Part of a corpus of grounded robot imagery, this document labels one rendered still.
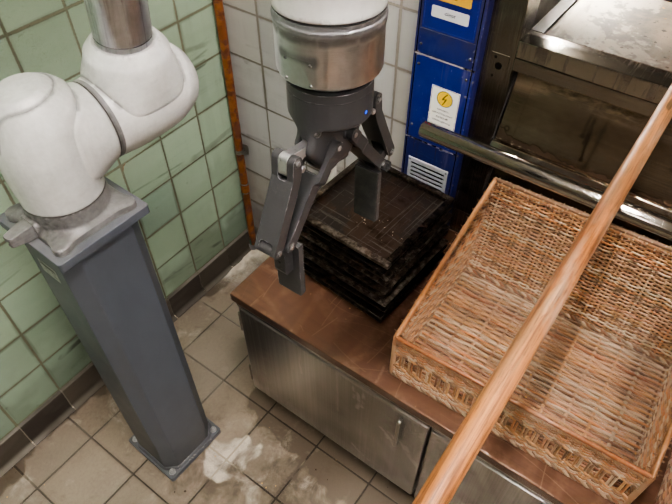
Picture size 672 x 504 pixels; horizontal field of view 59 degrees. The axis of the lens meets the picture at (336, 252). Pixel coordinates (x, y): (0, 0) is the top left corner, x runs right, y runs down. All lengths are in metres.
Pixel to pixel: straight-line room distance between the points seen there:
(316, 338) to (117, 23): 0.82
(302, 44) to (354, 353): 1.06
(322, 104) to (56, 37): 1.15
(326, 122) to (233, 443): 1.59
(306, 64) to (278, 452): 1.61
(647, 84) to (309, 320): 0.90
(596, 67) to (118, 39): 0.90
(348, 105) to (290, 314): 1.06
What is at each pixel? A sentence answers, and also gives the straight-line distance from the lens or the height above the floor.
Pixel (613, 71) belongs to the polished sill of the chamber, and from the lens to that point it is 1.33.
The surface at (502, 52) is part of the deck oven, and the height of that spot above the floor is 1.14.
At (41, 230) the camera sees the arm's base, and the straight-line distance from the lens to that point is 1.21.
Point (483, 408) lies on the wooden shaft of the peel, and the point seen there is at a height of 1.21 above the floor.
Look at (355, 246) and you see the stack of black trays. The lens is 1.34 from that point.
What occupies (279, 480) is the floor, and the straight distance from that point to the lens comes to 1.93.
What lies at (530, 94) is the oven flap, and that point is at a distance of 1.43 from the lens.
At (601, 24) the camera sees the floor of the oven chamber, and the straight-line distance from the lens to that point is 1.49.
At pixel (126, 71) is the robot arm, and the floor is 1.26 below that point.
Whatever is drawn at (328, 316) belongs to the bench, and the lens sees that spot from 1.50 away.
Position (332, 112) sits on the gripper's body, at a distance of 0.49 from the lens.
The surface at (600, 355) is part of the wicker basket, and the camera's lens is 1.56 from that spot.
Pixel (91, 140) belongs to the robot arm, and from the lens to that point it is 1.11.
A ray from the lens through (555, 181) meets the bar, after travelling 1.02.
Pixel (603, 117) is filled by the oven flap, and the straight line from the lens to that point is 1.40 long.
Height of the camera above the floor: 1.79
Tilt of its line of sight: 48 degrees down
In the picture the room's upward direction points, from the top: straight up
